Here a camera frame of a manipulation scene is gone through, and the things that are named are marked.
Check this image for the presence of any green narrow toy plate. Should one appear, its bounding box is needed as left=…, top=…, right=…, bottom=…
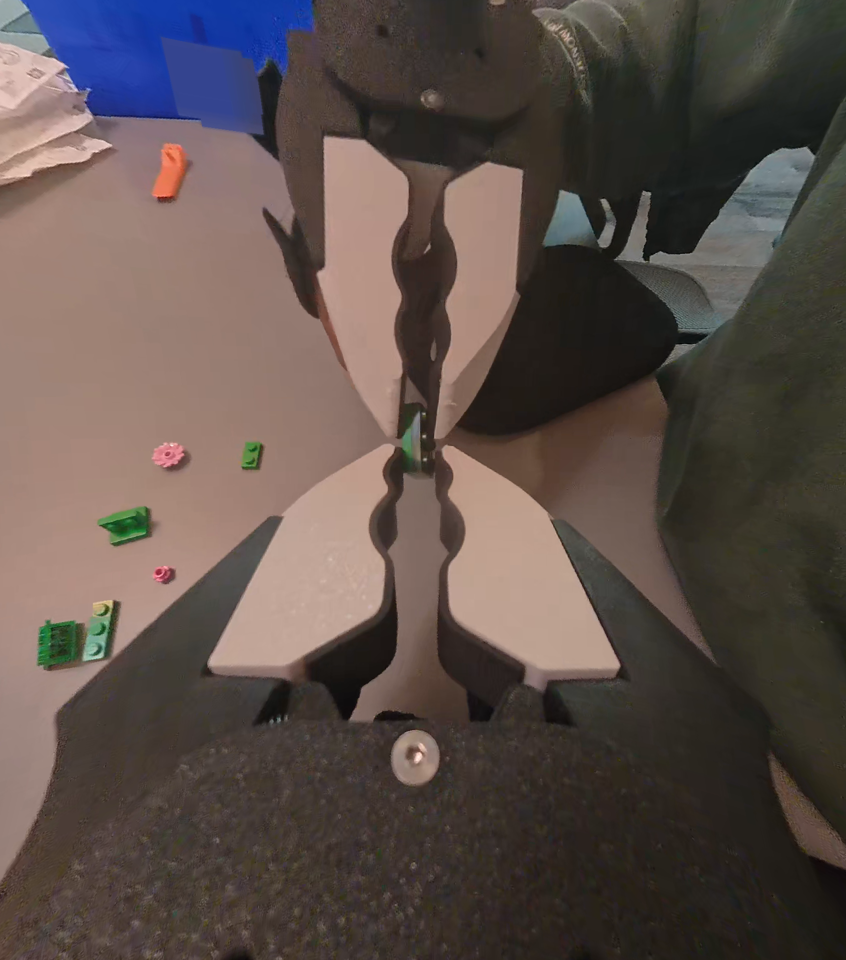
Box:
left=81, top=599, right=118, bottom=663

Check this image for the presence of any green toy brick assembly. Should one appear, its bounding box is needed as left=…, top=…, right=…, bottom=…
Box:
left=396, top=402, right=437, bottom=478

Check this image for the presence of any grey desk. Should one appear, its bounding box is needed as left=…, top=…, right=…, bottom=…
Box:
left=0, top=112, right=846, bottom=931

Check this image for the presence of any pile of white paper bags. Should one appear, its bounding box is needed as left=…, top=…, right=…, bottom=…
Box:
left=0, top=30, right=114, bottom=202

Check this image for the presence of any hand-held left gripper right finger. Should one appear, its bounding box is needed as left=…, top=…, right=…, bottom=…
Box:
left=436, top=444, right=622, bottom=711

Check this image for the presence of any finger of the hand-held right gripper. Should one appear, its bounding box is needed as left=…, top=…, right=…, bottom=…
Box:
left=426, top=161, right=527, bottom=444
left=320, top=135, right=424, bottom=440

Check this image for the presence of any green toy bracket brick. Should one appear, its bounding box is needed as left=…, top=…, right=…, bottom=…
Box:
left=97, top=505, right=152, bottom=547

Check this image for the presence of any green ridged toy piece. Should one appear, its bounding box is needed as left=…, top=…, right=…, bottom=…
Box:
left=36, top=618, right=83, bottom=669

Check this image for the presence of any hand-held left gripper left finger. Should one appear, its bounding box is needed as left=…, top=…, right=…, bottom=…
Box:
left=207, top=442, right=400, bottom=715

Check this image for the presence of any orange toy piece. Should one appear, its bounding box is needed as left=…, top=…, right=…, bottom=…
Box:
left=151, top=142, right=190, bottom=202

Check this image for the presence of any blue plastic bin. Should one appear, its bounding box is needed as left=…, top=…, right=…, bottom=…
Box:
left=21, top=0, right=319, bottom=135

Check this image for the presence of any person's green sweatshirt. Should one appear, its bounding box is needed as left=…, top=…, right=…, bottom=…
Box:
left=655, top=45, right=846, bottom=901

